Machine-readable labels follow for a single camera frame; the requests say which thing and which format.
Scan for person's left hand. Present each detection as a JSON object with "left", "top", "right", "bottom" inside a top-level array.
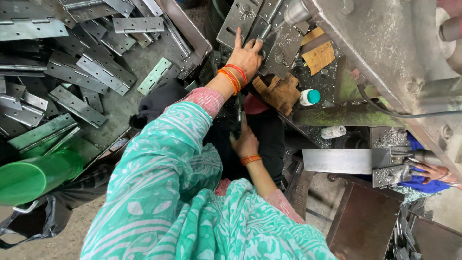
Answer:
[{"left": 226, "top": 27, "right": 265, "bottom": 78}]

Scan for person's right hand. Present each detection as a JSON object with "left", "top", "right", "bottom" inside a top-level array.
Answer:
[{"left": 230, "top": 112, "right": 260, "bottom": 160}]

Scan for black machine lever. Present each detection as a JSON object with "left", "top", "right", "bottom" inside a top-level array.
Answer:
[{"left": 234, "top": 93, "right": 245, "bottom": 140}]

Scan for steel hinge with slots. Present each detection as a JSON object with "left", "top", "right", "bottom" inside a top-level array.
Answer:
[{"left": 216, "top": 0, "right": 265, "bottom": 50}]

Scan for red cloth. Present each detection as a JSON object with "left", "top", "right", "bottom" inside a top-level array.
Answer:
[{"left": 242, "top": 93, "right": 270, "bottom": 116}]

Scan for person's black trousers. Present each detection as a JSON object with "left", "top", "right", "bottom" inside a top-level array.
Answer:
[{"left": 204, "top": 108, "right": 286, "bottom": 185}]

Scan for thin orange wrist bangles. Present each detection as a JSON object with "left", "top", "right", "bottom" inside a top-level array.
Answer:
[{"left": 240, "top": 154, "right": 263, "bottom": 167}]

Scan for orange red wrist bangles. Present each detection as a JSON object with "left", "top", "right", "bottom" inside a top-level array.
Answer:
[{"left": 217, "top": 64, "right": 248, "bottom": 96}]

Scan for brown torn cardboard piece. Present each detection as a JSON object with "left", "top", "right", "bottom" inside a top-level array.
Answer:
[{"left": 252, "top": 73, "right": 302, "bottom": 116}]

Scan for steel jig plate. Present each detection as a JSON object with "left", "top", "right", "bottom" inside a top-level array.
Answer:
[{"left": 263, "top": 25, "right": 304, "bottom": 80}]

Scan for steel angle bar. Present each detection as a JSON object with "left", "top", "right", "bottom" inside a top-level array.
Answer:
[{"left": 158, "top": 0, "right": 214, "bottom": 79}]

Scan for steel drill spindle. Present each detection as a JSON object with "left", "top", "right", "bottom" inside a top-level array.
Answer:
[{"left": 258, "top": 0, "right": 312, "bottom": 41}]

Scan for white bottle teal cap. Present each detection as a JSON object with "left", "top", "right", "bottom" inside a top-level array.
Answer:
[{"left": 299, "top": 89, "right": 321, "bottom": 107}]

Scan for light cardboard piece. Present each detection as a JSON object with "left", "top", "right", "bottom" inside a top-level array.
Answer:
[{"left": 301, "top": 27, "right": 336, "bottom": 76}]

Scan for small white plastic bottle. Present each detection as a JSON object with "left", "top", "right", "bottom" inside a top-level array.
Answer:
[{"left": 320, "top": 125, "right": 347, "bottom": 140}]

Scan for black cloth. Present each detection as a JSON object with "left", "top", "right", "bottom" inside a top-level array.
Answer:
[{"left": 129, "top": 78, "right": 191, "bottom": 130}]

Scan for pale green steel hinge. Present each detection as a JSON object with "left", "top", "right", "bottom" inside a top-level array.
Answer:
[{"left": 137, "top": 57, "right": 173, "bottom": 97}]

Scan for green machine beam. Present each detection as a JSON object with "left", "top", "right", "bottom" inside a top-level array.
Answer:
[{"left": 292, "top": 57, "right": 405, "bottom": 128}]

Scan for person's teal printed garment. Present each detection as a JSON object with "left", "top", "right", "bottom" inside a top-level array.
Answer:
[{"left": 80, "top": 87, "right": 338, "bottom": 260}]

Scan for long steel plate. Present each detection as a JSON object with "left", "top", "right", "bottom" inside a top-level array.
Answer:
[{"left": 302, "top": 148, "right": 392, "bottom": 175}]

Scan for steel clamp jig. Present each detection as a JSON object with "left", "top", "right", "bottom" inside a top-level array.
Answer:
[{"left": 371, "top": 145, "right": 414, "bottom": 189}]

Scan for brown metal sheet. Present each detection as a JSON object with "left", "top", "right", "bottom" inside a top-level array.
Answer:
[{"left": 326, "top": 180, "right": 405, "bottom": 260}]

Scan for grey drill spindle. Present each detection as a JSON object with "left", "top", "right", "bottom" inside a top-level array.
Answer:
[{"left": 404, "top": 148, "right": 445, "bottom": 167}]

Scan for pile of steel hinges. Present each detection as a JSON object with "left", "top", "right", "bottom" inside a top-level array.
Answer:
[{"left": 0, "top": 0, "right": 193, "bottom": 159}]

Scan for heap of small steel parts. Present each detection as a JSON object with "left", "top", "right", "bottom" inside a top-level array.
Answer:
[{"left": 384, "top": 205, "right": 434, "bottom": 260}]

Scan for green plastic cylinder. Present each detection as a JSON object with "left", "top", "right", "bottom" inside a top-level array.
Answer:
[{"left": 0, "top": 149, "right": 86, "bottom": 207}]

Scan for black plastic bag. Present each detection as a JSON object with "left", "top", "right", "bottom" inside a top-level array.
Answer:
[{"left": 0, "top": 163, "right": 115, "bottom": 250}]

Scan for grey machine frame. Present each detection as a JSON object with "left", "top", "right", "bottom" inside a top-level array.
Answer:
[{"left": 310, "top": 0, "right": 462, "bottom": 183}]

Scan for black cable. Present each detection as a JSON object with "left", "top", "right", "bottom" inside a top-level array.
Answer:
[{"left": 357, "top": 83, "right": 462, "bottom": 119}]

